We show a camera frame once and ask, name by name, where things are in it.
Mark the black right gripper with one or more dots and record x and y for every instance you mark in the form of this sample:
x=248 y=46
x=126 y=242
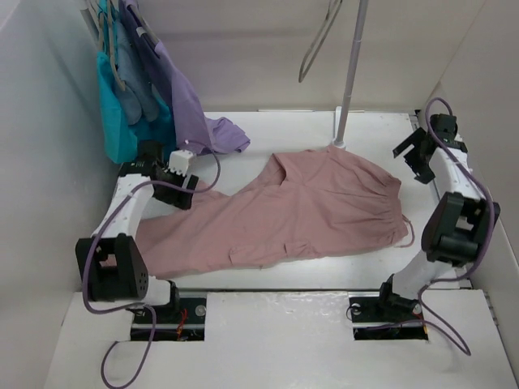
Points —
x=424 y=173

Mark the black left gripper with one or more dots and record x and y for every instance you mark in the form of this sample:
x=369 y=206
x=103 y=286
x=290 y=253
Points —
x=180 y=198

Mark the teal hanging garment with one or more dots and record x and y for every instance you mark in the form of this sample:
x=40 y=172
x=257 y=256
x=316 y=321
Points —
x=121 y=139

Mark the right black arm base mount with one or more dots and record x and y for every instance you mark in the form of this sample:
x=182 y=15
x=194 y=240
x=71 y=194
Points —
x=373 y=322

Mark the blue grey hanging garment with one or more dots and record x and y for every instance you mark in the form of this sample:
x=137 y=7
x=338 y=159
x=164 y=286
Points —
x=137 y=100

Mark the lilac hanging garment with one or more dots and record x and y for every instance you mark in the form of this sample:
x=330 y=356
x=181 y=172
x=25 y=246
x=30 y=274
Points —
x=194 y=131

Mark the white left rack pole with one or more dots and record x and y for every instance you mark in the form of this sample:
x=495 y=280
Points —
x=94 y=18

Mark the pink trousers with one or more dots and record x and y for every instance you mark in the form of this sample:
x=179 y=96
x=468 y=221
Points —
x=303 y=205

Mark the grey empty hanger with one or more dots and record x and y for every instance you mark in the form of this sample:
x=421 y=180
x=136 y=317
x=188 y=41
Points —
x=320 y=37

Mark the white rack pole with base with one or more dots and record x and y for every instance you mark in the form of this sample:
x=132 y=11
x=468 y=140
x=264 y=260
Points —
x=342 y=112

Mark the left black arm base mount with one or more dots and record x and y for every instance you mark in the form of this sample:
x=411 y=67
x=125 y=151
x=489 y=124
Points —
x=174 y=324

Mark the grey hanger with clothes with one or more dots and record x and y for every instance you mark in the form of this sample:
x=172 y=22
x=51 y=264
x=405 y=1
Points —
x=110 y=46

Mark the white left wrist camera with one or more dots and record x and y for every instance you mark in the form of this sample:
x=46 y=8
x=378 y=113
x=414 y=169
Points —
x=180 y=161

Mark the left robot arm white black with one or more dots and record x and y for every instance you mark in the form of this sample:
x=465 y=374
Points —
x=111 y=266

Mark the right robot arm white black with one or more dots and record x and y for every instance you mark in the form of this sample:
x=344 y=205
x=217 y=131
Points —
x=457 y=229

